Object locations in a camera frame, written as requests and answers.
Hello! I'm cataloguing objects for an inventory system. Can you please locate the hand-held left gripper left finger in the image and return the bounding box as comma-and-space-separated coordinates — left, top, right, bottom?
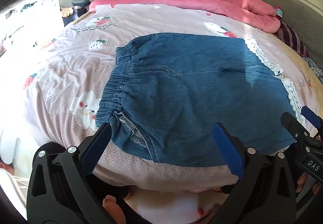
26, 123, 127, 224

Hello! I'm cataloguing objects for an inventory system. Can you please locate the white dresser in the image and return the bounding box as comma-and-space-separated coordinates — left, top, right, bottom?
0, 0, 65, 55

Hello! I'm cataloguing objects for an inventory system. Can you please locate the pink printed bedsheet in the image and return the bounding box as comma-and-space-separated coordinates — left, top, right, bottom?
0, 3, 323, 194

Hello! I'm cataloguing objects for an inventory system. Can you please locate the pile of folded clothes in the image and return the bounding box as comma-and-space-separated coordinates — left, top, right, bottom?
72, 0, 91, 21

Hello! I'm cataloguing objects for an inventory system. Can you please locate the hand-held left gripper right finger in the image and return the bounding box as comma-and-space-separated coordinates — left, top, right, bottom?
202, 123, 297, 224

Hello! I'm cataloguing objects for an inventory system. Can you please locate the person's right foot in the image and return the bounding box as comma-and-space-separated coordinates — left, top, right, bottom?
192, 202, 223, 224

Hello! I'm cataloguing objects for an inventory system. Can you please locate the blue denim pants lace trim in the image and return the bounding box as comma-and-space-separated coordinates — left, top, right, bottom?
95, 33, 307, 164

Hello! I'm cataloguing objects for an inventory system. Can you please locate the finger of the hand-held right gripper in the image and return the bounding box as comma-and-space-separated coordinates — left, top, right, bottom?
301, 105, 323, 139
281, 112, 307, 144

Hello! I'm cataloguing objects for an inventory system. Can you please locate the dark floral pillow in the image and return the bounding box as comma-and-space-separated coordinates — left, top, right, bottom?
304, 58, 323, 81

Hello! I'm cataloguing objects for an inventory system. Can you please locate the person's right hand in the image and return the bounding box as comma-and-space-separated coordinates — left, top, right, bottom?
295, 172, 323, 198

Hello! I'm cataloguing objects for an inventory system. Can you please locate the white object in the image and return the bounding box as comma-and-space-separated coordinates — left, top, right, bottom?
0, 136, 19, 165

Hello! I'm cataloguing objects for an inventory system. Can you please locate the wooden bed frame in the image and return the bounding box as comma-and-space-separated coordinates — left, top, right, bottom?
72, 11, 90, 25

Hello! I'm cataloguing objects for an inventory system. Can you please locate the striped pillow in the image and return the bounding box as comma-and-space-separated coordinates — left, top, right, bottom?
274, 22, 311, 58

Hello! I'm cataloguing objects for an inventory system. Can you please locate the grey padded headboard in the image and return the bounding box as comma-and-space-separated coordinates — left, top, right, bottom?
250, 0, 323, 60

